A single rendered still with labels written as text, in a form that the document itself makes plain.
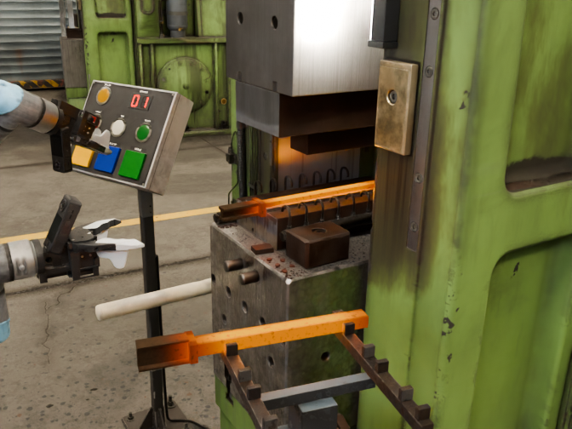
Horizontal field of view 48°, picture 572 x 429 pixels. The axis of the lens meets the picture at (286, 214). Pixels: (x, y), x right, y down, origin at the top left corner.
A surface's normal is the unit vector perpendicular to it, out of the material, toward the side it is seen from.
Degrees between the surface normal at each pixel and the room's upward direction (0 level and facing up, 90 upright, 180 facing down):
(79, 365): 0
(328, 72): 90
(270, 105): 90
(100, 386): 0
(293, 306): 90
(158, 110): 60
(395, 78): 90
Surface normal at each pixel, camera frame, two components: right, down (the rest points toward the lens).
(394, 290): -0.85, 0.17
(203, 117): 0.35, 0.33
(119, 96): -0.47, -0.22
